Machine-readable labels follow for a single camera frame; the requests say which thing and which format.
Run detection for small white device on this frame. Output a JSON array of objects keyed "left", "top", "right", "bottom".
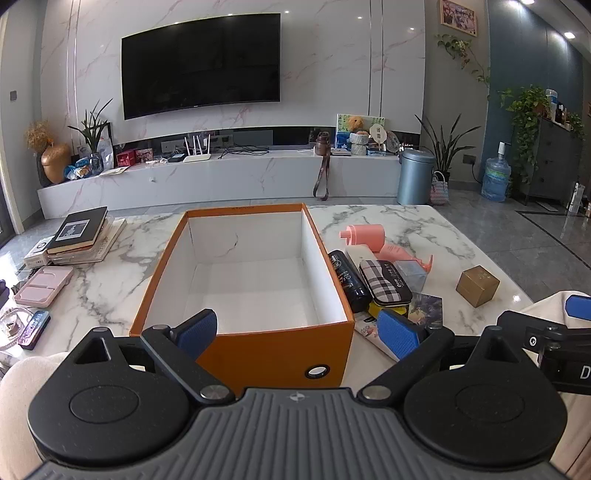
[{"left": 23, "top": 237, "right": 54, "bottom": 269}]

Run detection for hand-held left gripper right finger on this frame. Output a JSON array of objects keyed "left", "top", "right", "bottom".
[{"left": 356, "top": 307, "right": 526, "bottom": 402}]

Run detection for glass tray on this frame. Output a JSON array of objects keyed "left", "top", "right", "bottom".
[{"left": 0, "top": 307, "right": 36, "bottom": 352}]

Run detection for dried flowers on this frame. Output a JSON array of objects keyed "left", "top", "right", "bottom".
[{"left": 25, "top": 121, "right": 52, "bottom": 151}]

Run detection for grey cabinet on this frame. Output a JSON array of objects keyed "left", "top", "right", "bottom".
[{"left": 524, "top": 115, "right": 591, "bottom": 206}]

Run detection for purple patterned item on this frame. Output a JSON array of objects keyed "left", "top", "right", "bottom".
[{"left": 18, "top": 310, "right": 51, "bottom": 350}]

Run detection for framed wall picture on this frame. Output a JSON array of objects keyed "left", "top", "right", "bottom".
[{"left": 438, "top": 0, "right": 479, "bottom": 37}]

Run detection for group of bottles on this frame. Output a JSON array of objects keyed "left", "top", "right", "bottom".
[{"left": 545, "top": 89, "right": 574, "bottom": 126}]

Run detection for dark printed box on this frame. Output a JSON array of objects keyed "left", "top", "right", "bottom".
[{"left": 406, "top": 293, "right": 444, "bottom": 329}]

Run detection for small woven bag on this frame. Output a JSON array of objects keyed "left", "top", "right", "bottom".
[{"left": 430, "top": 171, "right": 450, "bottom": 206}]

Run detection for black television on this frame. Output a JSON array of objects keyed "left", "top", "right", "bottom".
[{"left": 121, "top": 13, "right": 281, "bottom": 121}]

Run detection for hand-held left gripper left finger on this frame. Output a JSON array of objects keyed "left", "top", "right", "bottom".
[{"left": 73, "top": 308, "right": 237, "bottom": 403}]

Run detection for black book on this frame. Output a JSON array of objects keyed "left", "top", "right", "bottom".
[{"left": 46, "top": 206, "right": 109, "bottom": 254}]

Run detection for green plant in glass vase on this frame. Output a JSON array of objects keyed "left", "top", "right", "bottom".
[{"left": 68, "top": 99, "right": 114, "bottom": 174}]

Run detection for green blue painting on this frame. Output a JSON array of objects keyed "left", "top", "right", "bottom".
[{"left": 335, "top": 113, "right": 387, "bottom": 151}]

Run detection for metallic trash bin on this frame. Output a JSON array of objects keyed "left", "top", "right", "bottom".
[{"left": 397, "top": 148, "right": 437, "bottom": 206}]

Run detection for blue water jug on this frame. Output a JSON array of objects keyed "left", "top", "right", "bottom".
[{"left": 481, "top": 142, "right": 513, "bottom": 203}]

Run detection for stack of pale books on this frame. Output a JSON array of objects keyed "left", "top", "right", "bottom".
[{"left": 46, "top": 218, "right": 127, "bottom": 267}]

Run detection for person's cream clothing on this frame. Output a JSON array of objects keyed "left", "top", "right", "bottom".
[{"left": 0, "top": 291, "right": 591, "bottom": 480}]

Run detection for potted snake plant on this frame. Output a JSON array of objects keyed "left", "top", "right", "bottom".
[{"left": 416, "top": 113, "right": 482, "bottom": 185}]

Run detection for white floral packet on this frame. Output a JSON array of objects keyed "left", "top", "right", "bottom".
[{"left": 353, "top": 315, "right": 402, "bottom": 361}]

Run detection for black cables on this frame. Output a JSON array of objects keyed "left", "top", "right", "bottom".
[{"left": 217, "top": 145, "right": 271, "bottom": 160}]

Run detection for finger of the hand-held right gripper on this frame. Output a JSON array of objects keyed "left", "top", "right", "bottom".
[
  {"left": 496, "top": 310, "right": 571, "bottom": 354},
  {"left": 564, "top": 292, "right": 591, "bottom": 322}
]

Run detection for pink compartment case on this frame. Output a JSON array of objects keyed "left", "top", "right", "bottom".
[{"left": 14, "top": 265, "right": 75, "bottom": 306}]

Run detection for pothos plant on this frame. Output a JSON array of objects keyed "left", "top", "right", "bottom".
[{"left": 501, "top": 85, "right": 551, "bottom": 185}]

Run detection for brown bag with strap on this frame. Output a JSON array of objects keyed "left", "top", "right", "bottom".
[{"left": 312, "top": 131, "right": 331, "bottom": 200}]

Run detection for snack bags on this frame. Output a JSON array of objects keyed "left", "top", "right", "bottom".
[{"left": 64, "top": 157, "right": 93, "bottom": 181}]

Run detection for plaid case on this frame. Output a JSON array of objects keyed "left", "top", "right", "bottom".
[{"left": 359, "top": 260, "right": 414, "bottom": 306}]

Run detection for white glasses case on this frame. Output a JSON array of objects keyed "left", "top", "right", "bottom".
[{"left": 345, "top": 244, "right": 384, "bottom": 278}]

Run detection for golden vase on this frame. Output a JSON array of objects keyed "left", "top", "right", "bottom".
[{"left": 41, "top": 143, "right": 73, "bottom": 185}]

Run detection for hanging vine plant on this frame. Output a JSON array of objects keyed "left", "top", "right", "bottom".
[{"left": 434, "top": 34, "right": 493, "bottom": 100}]

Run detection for white router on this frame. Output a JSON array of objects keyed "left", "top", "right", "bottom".
[{"left": 184, "top": 135, "right": 212, "bottom": 162}]

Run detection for gold box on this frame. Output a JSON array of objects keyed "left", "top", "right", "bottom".
[{"left": 456, "top": 266, "right": 501, "bottom": 308}]

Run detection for marble television console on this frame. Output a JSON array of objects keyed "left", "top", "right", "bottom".
[{"left": 37, "top": 150, "right": 402, "bottom": 220}]

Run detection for orange cardboard box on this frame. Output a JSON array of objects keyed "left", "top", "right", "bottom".
[{"left": 129, "top": 203, "right": 355, "bottom": 397}]

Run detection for clear blue box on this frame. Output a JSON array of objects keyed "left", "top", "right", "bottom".
[{"left": 394, "top": 260, "right": 428, "bottom": 294}]

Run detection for black shampoo bottle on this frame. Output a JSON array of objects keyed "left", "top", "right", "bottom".
[{"left": 329, "top": 249, "right": 373, "bottom": 313}]

